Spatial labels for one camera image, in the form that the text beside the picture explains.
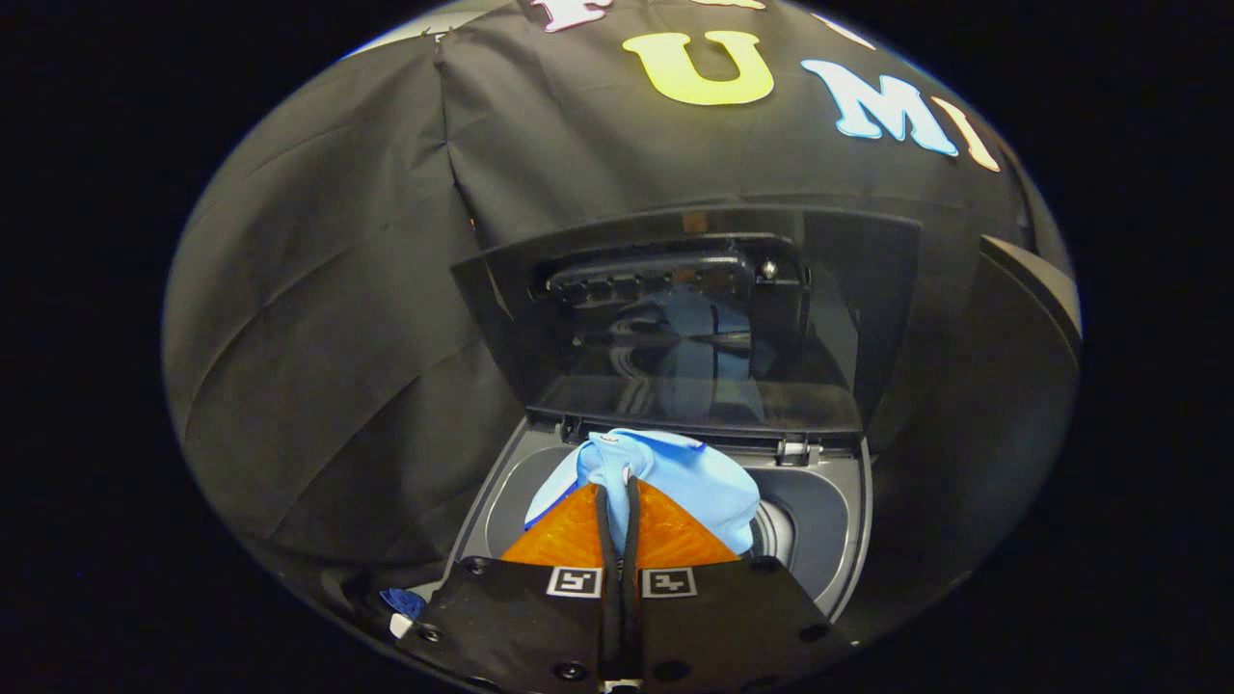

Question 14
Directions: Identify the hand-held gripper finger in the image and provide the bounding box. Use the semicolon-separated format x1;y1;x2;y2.
622;477;854;690
395;479;624;690

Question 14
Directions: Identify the light blue polo shirt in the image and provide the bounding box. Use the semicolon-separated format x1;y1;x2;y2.
525;429;763;558

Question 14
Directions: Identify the dark grey washing machine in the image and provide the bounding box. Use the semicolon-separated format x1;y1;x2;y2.
424;204;922;647

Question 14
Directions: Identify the black backdrop cloth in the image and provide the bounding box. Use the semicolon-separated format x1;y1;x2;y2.
162;0;1076;618

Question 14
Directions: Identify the beige cabinet with dark top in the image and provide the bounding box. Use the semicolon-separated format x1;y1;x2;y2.
979;234;1083;362

